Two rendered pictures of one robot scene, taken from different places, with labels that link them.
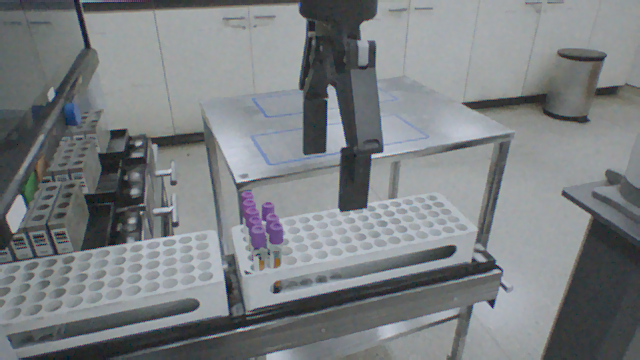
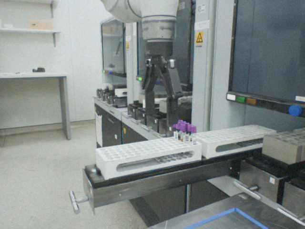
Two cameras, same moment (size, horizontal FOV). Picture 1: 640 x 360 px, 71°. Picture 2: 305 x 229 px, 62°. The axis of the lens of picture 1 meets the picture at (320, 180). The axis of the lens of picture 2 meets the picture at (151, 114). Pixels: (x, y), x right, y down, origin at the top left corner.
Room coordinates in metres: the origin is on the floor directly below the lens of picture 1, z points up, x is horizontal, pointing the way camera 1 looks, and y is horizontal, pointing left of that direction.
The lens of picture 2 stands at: (1.15, -0.14, 1.12)
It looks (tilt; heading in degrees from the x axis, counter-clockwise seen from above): 13 degrees down; 172
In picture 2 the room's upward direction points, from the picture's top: straight up
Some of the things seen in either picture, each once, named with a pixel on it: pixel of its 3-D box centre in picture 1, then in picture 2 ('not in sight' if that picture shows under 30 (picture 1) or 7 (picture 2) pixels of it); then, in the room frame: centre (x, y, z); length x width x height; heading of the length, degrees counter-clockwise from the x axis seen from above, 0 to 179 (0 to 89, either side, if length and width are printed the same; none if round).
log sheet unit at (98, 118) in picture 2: not in sight; (97, 129); (-1.29, -0.31, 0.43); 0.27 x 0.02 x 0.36; 17
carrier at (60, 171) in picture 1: (71, 171); not in sight; (0.64, 0.40, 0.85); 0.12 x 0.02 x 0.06; 16
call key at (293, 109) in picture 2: (72, 114); (295, 110); (0.56, 0.33, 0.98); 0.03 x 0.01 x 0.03; 17
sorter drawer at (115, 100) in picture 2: not in sight; (149, 98); (-0.92, 0.15, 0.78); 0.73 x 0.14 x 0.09; 107
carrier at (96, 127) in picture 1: (98, 133); not in sight; (0.79, 0.43, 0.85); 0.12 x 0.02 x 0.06; 16
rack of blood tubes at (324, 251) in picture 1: (353, 248); (150, 156); (0.46, -0.04, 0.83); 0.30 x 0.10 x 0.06; 107
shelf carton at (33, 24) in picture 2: not in sight; (40, 26); (-2.72, -1.10, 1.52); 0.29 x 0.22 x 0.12; 106
